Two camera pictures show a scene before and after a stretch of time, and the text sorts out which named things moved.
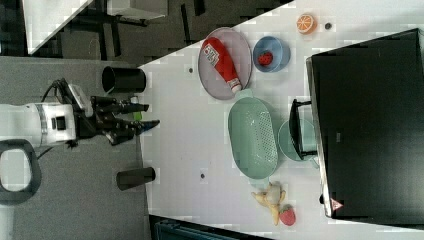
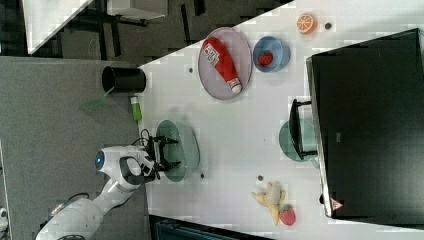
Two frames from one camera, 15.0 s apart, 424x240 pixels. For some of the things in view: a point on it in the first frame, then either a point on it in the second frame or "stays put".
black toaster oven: (364, 125) stays put
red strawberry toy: (287, 215) stays put
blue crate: (170, 229) stays put
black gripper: (94, 114) -> (154, 148)
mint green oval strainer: (252, 138) -> (186, 151)
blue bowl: (270, 55) stays put
